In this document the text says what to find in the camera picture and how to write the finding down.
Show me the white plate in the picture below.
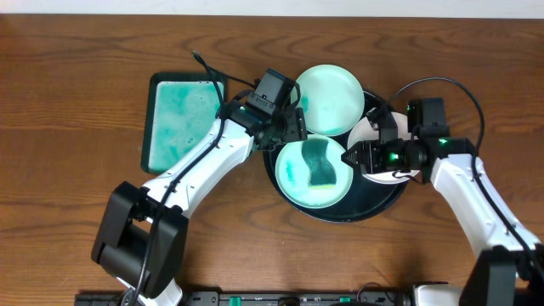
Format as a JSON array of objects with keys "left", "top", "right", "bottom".
[{"left": 348, "top": 112, "right": 419, "bottom": 184}]

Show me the green scrubbing sponge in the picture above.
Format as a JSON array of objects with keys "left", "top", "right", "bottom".
[{"left": 301, "top": 139, "right": 337, "bottom": 187}]

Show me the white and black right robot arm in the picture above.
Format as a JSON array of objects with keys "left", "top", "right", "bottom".
[{"left": 342, "top": 100, "right": 543, "bottom": 305}]

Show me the black rectangular soapy water tray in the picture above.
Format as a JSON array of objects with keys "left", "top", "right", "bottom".
[{"left": 140, "top": 71, "right": 227, "bottom": 174}]

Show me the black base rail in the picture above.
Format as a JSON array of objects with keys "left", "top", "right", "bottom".
[{"left": 73, "top": 291, "right": 416, "bottom": 306}]

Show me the mint green plate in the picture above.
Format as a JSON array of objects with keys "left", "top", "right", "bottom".
[
  {"left": 296, "top": 65, "right": 366, "bottom": 137},
  {"left": 275, "top": 134, "right": 354, "bottom": 209}
]

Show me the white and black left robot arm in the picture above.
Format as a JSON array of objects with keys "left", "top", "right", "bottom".
[{"left": 91, "top": 101, "right": 307, "bottom": 305}]

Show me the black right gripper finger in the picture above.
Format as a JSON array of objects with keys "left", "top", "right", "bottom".
[
  {"left": 365, "top": 106, "right": 398, "bottom": 130},
  {"left": 341, "top": 146, "right": 362, "bottom": 169}
]

